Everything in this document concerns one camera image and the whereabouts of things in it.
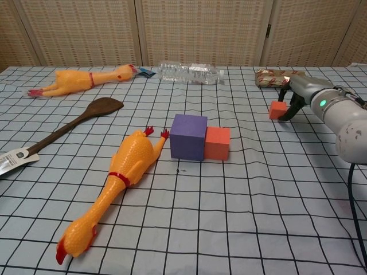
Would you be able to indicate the bagged yellow rubber chicken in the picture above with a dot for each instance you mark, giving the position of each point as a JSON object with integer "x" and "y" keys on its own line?
{"x": 74, "y": 81}

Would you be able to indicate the beige woven folding screen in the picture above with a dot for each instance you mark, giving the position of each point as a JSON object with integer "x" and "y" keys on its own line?
{"x": 200, "y": 28}

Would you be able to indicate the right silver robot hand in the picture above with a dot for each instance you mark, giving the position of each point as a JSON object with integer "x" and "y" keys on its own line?
{"x": 304, "y": 88}

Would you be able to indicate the dark wooden spatula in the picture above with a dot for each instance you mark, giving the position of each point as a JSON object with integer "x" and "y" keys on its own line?
{"x": 100, "y": 106}

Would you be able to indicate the large orange foam cube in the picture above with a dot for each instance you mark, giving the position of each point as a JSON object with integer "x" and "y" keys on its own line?
{"x": 218, "y": 143}

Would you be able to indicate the clear plastic water bottle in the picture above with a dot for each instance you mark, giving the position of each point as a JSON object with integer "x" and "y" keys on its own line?
{"x": 189, "y": 73}

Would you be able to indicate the blue checkered tablecloth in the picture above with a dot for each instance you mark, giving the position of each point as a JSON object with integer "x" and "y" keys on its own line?
{"x": 229, "y": 215}

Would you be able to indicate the large purple foam cube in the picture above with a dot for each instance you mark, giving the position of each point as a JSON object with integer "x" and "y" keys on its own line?
{"x": 186, "y": 137}

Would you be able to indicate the gold foil snack packet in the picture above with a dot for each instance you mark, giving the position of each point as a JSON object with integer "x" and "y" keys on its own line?
{"x": 269, "y": 78}

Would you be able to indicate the white paper spatula tag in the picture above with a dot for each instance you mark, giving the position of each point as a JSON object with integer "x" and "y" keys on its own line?
{"x": 14, "y": 160}

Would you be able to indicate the small orange foam cube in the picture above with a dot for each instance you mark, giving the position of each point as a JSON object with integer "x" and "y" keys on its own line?
{"x": 276, "y": 110}

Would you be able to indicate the unwrapped yellow rubber chicken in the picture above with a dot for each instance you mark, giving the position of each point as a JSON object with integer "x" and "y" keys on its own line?
{"x": 132, "y": 154}

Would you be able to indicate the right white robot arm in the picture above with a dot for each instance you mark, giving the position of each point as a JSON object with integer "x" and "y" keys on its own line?
{"x": 344, "y": 120}

